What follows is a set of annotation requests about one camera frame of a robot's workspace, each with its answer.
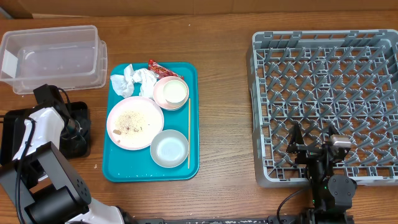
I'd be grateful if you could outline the grey bowl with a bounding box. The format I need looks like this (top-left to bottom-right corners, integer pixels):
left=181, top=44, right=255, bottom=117
left=150, top=129, right=189, bottom=168

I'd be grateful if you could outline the white tissue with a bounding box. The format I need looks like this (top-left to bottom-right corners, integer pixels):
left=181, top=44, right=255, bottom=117
left=110, top=64, right=157, bottom=100

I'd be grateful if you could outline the food scraps rice pile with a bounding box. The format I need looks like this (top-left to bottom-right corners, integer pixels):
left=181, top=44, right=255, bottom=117
left=113, top=110, right=148, bottom=140

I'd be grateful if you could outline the teal serving tray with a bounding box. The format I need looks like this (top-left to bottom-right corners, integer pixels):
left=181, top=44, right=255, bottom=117
left=102, top=62, right=200, bottom=182

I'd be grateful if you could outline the wooden chopstick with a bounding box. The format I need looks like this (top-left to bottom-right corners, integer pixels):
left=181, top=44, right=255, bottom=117
left=187, top=98, right=191, bottom=169

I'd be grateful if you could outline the grey dishwasher rack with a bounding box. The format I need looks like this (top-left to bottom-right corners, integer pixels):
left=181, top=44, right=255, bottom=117
left=247, top=29, right=397, bottom=188

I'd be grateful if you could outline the black rectangular tray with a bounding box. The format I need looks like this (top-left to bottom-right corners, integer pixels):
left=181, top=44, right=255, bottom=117
left=1, top=101, right=91, bottom=165

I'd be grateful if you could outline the clear plastic storage bin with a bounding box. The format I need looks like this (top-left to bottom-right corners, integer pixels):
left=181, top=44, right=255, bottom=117
left=1, top=25, right=108, bottom=95

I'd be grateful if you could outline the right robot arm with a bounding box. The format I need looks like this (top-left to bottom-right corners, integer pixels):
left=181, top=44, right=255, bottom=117
left=287, top=123, right=358, bottom=223

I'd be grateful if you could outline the large pink plate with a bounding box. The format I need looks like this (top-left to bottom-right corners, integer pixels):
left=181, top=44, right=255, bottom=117
left=106, top=96, right=164, bottom=151

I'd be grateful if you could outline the white cup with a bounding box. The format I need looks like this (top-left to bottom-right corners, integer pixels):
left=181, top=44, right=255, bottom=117
left=163, top=80, right=188, bottom=105

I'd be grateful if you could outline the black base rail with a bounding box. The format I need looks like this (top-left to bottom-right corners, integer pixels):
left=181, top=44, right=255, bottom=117
left=124, top=214, right=355, bottom=224

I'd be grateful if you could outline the cardboard backdrop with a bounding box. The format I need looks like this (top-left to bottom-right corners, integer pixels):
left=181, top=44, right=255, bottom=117
left=1, top=0, right=397, bottom=19

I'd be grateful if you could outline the red snack wrapper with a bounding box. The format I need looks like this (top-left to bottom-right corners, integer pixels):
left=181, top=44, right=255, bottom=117
left=148, top=59, right=183, bottom=80

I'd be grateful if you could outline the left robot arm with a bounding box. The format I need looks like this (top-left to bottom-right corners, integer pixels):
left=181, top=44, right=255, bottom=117
left=1, top=104, right=129, bottom=223

